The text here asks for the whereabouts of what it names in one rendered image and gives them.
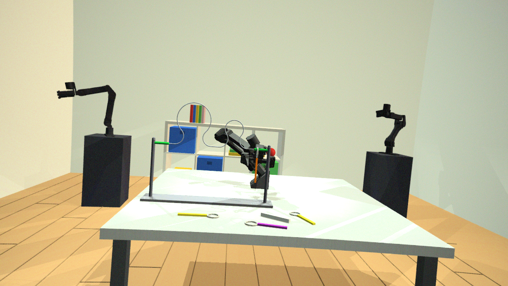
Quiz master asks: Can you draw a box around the white rectangular bar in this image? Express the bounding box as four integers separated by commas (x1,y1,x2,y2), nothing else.
261,212,291,223

